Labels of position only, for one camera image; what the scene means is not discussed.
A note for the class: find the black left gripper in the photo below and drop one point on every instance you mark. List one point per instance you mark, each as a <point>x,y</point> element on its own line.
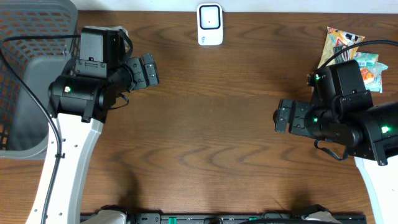
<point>137,63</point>

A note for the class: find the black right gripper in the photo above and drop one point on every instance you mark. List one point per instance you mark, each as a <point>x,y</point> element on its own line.
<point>294,122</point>

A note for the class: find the yellow snack bag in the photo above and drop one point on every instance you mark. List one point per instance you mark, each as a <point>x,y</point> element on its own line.
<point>336,37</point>

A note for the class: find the orange tissue pack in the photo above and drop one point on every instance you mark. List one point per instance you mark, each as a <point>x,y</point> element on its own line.
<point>367,75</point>

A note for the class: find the teal packet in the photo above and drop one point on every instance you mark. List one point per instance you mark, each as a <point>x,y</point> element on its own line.
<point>377,70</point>

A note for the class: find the green tissue pack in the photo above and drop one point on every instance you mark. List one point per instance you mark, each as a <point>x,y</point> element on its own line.
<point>366,59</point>

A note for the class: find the black round-logo packet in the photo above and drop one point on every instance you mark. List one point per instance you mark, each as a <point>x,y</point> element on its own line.
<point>342,57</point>

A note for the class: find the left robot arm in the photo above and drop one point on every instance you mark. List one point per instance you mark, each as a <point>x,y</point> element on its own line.
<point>79,101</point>

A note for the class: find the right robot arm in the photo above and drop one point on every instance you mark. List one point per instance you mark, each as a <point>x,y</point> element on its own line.
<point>372,141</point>

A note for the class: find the dark grey plastic basket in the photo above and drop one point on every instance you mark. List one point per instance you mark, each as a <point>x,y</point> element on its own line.
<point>38,47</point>

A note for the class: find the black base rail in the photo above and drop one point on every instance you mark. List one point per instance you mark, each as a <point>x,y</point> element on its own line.
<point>109,216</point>

